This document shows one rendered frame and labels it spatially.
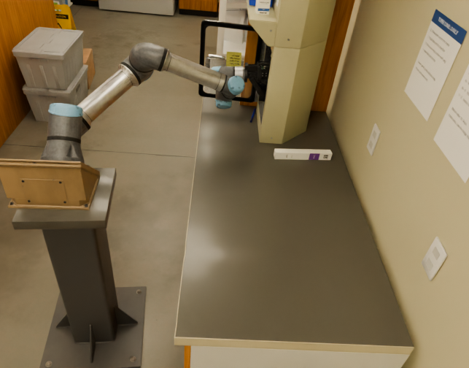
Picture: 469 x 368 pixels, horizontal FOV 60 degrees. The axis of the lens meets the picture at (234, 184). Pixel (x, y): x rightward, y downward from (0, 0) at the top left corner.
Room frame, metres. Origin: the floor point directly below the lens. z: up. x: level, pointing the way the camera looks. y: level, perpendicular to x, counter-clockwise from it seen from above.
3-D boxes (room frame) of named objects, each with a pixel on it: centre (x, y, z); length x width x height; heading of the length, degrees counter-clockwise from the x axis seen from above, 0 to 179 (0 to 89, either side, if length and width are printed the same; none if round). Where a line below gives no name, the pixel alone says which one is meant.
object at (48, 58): (3.35, 1.71, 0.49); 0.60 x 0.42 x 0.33; 4
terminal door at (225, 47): (1.98, 0.09, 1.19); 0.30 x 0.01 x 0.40; 89
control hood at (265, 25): (1.82, -0.03, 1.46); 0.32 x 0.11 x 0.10; 4
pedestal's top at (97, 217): (1.15, 0.64, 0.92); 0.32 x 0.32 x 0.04; 10
